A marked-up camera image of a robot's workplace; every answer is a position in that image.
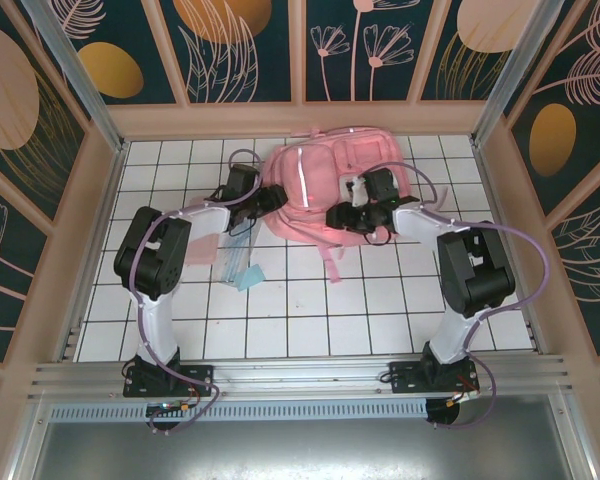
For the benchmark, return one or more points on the pink backpack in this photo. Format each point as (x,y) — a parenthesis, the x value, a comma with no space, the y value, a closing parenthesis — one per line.
(320,165)

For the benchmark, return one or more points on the clear pen case blue pens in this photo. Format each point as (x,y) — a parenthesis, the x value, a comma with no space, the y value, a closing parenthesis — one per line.
(230,260)

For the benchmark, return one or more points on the light blue card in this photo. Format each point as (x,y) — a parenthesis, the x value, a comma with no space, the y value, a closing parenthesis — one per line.
(252,277)

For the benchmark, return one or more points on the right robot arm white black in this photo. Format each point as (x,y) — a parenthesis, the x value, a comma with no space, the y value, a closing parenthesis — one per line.
(475,270)

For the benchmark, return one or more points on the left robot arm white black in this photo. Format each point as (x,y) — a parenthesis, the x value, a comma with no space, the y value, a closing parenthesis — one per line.
(155,325)

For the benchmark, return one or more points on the grey sheet metal panel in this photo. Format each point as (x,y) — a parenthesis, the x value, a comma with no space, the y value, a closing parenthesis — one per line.
(300,450)

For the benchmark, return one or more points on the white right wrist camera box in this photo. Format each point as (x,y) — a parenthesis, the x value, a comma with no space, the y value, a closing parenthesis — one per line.
(357,192)

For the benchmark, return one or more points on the aluminium mounting rail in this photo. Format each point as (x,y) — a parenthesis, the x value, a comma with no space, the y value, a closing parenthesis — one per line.
(300,375)

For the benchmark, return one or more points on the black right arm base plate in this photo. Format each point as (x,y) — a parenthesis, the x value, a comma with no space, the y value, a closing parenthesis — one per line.
(405,380)

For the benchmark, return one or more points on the right aluminium frame post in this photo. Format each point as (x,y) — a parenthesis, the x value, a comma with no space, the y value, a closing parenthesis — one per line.
(515,65)

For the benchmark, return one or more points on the aluminium frame post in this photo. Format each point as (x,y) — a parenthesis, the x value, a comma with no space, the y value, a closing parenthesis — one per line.
(75,70)
(515,65)

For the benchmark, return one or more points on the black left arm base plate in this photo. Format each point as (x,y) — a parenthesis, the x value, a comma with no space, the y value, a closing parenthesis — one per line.
(200,377)

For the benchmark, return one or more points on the left aluminium frame post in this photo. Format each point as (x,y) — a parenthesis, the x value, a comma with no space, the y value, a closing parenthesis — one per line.
(75,70)

